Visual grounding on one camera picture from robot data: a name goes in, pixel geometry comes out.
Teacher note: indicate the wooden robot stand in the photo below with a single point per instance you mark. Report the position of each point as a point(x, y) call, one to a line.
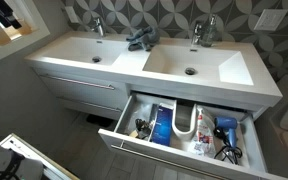
point(51, 169)

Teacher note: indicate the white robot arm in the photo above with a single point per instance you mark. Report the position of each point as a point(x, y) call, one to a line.
point(15, 166)

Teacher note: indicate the clear glass soap bottle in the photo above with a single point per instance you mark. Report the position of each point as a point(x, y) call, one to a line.
point(209, 32)

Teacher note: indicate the grey blue towel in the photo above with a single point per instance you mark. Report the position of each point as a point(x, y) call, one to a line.
point(145, 38)

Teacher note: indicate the white closed lower drawer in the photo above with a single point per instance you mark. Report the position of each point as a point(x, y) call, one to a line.
point(90, 108)

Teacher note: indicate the chrome faucet near window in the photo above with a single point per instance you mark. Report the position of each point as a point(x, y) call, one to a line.
point(99, 27)

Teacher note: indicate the white double sink countertop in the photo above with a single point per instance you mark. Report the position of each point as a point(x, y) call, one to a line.
point(228, 72)

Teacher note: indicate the chrome faucet near outlet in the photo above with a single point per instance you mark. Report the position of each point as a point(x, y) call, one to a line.
point(197, 33)

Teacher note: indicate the white vanity drawer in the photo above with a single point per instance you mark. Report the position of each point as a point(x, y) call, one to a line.
point(245, 162)

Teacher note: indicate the blue rectangular box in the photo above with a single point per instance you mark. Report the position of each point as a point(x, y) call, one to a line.
point(163, 125)

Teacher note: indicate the white wall outlet plate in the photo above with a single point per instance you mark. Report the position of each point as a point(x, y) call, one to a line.
point(270, 19)

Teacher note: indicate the white closed drawer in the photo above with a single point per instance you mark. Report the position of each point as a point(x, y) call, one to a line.
point(90, 108)
point(88, 90)

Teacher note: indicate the white closed upper drawer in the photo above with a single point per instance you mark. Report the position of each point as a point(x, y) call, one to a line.
point(88, 90)

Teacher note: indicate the blue hair dryer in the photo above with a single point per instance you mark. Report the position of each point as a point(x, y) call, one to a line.
point(229, 124)

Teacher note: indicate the small dark clutter items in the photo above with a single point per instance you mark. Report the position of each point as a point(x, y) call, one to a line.
point(143, 129)

